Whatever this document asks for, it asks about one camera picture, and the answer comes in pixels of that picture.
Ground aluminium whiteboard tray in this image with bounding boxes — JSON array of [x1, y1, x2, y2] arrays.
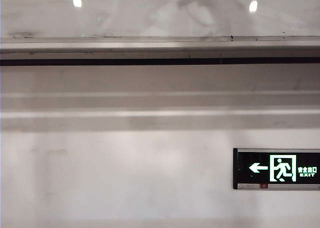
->
[[0, 35, 320, 61]]

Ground glossy white whiteboard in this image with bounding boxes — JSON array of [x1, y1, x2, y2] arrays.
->
[[0, 0, 320, 39]]

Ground green illuminated exit sign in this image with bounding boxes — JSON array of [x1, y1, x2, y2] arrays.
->
[[232, 147, 320, 191]]

